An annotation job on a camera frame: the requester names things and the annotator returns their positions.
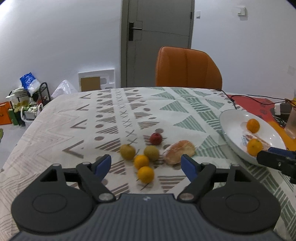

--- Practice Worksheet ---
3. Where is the orange leather chair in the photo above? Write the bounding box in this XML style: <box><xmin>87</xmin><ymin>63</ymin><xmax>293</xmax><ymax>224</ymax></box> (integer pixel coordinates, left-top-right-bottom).
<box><xmin>156</xmin><ymin>46</ymin><xmax>222</xmax><ymax>89</ymax></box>

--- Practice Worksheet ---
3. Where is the green box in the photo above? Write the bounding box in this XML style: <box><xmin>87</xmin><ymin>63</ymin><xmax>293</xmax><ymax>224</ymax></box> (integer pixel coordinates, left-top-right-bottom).
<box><xmin>8</xmin><ymin>108</ymin><xmax>25</xmax><ymax>126</ymax></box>

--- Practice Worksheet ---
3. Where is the small tangerine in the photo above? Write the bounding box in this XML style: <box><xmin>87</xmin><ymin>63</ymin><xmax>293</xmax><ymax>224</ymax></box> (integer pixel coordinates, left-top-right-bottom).
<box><xmin>137</xmin><ymin>166</ymin><xmax>154</xmax><ymax>184</ymax></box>
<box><xmin>133</xmin><ymin>155</ymin><xmax>149</xmax><ymax>170</ymax></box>

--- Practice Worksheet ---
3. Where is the large orange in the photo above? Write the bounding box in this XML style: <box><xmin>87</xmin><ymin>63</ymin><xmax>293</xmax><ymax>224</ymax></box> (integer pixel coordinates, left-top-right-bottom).
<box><xmin>247</xmin><ymin>138</ymin><xmax>263</xmax><ymax>157</ymax></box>
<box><xmin>246</xmin><ymin>118</ymin><xmax>260</xmax><ymax>133</ymax></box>

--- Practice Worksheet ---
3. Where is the orange paper bag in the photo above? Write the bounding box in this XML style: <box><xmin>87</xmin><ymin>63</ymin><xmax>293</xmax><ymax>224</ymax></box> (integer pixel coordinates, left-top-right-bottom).
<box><xmin>0</xmin><ymin>102</ymin><xmax>12</xmax><ymax>125</ymax></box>

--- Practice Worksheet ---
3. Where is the red orange table mat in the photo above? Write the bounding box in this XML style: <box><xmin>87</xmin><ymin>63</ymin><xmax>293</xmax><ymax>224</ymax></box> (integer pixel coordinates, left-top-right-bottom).
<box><xmin>227</xmin><ymin>94</ymin><xmax>295</xmax><ymax>151</ymax></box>

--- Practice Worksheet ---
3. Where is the white plastic bag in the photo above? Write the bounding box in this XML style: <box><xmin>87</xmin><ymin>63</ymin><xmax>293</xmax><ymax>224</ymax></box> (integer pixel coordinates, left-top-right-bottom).
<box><xmin>51</xmin><ymin>80</ymin><xmax>78</xmax><ymax>99</ymax></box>

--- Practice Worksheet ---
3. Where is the white power adapter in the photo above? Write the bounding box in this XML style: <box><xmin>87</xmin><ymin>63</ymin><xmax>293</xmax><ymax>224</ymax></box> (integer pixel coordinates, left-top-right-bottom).
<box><xmin>274</xmin><ymin>102</ymin><xmax>292</xmax><ymax>116</ymax></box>

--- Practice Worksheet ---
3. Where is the ribbed glass cup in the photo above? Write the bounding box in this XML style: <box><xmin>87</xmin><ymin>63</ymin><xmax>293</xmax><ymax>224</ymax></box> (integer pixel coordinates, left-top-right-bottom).
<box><xmin>285</xmin><ymin>108</ymin><xmax>296</xmax><ymax>139</ymax></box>

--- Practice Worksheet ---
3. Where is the black metal rack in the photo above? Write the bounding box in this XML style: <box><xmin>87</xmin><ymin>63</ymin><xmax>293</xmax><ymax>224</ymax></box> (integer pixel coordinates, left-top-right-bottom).
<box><xmin>6</xmin><ymin>82</ymin><xmax>52</xmax><ymax>109</ymax></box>

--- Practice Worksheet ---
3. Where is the white ceramic plate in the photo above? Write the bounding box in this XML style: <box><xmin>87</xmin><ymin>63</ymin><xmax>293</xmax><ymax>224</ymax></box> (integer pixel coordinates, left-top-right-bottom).
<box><xmin>219</xmin><ymin>109</ymin><xmax>286</xmax><ymax>166</ymax></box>

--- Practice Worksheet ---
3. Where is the peeled pomelo segment long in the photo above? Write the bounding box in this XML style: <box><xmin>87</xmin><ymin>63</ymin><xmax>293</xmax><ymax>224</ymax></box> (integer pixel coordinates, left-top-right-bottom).
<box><xmin>242</xmin><ymin>133</ymin><xmax>273</xmax><ymax>151</ymax></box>

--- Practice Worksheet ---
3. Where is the white wall switch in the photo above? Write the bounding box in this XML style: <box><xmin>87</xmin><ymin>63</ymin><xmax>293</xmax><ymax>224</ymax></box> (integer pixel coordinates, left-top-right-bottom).
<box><xmin>237</xmin><ymin>6</ymin><xmax>247</xmax><ymax>16</ymax></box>

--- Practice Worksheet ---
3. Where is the grey door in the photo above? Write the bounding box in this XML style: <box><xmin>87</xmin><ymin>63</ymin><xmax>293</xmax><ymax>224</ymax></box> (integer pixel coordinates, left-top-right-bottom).
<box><xmin>120</xmin><ymin>1</ymin><xmax>195</xmax><ymax>87</ymax></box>

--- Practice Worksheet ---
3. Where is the green-brown round fruit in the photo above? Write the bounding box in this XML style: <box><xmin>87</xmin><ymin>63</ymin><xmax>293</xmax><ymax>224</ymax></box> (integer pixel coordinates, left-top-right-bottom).
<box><xmin>119</xmin><ymin>144</ymin><xmax>136</xmax><ymax>161</ymax></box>
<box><xmin>144</xmin><ymin>146</ymin><xmax>159</xmax><ymax>162</ymax></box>

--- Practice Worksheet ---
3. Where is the black door handle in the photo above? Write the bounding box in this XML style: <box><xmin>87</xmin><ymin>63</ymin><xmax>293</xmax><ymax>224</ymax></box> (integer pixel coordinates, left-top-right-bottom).
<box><xmin>128</xmin><ymin>22</ymin><xmax>142</xmax><ymax>41</ymax></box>

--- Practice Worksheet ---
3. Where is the small red fruit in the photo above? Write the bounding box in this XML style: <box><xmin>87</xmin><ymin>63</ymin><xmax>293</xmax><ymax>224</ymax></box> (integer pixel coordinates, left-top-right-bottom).
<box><xmin>149</xmin><ymin>133</ymin><xmax>163</xmax><ymax>146</ymax></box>

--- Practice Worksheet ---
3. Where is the small wall switch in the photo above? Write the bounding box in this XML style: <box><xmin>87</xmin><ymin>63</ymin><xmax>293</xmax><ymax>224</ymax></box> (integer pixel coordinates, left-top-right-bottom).
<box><xmin>195</xmin><ymin>11</ymin><xmax>201</xmax><ymax>19</ymax></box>

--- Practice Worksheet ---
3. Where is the white tote bag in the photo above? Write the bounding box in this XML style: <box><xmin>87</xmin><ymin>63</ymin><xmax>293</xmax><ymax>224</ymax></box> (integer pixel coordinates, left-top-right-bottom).
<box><xmin>20</xmin><ymin>103</ymin><xmax>44</xmax><ymax>127</ymax></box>

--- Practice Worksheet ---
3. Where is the blue white bag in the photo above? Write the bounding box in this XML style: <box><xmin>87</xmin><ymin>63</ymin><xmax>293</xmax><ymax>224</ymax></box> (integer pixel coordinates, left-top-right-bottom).
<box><xmin>20</xmin><ymin>72</ymin><xmax>41</xmax><ymax>95</ymax></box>

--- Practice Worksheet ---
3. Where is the patterned white tablecloth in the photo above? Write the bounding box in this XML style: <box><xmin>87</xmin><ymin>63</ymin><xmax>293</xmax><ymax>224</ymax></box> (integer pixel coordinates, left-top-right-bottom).
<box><xmin>1</xmin><ymin>87</ymin><xmax>295</xmax><ymax>240</ymax></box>

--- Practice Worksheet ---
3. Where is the black cable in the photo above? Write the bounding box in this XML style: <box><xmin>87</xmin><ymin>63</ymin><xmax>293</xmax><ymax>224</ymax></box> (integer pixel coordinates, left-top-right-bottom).
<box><xmin>215</xmin><ymin>88</ymin><xmax>287</xmax><ymax>110</ymax></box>

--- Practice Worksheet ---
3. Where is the white foam packaging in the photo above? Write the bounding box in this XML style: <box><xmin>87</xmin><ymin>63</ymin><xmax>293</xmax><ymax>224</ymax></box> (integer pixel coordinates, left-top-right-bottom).
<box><xmin>78</xmin><ymin>69</ymin><xmax>116</xmax><ymax>92</ymax></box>

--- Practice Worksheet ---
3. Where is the peeled pomelo segment round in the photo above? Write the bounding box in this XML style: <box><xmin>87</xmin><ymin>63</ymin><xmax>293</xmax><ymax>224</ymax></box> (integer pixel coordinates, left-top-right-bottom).
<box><xmin>163</xmin><ymin>140</ymin><xmax>195</xmax><ymax>165</ymax></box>

